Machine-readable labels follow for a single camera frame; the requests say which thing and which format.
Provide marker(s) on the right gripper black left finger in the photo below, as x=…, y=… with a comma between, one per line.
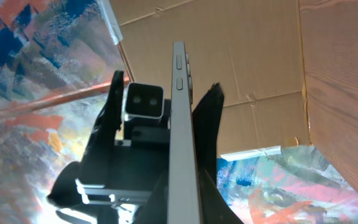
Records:
x=155, y=210

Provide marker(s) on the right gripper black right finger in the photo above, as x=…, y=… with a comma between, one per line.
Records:
x=214, y=208

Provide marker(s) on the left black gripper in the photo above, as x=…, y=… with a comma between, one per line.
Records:
x=123, y=161

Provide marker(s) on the colourful abstract painted backdrop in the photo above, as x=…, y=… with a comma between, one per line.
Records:
x=55, y=58

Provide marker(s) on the brown cardboard panel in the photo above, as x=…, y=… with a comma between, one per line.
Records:
x=289, y=69

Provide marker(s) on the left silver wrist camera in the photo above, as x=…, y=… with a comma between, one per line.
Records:
x=144, y=101

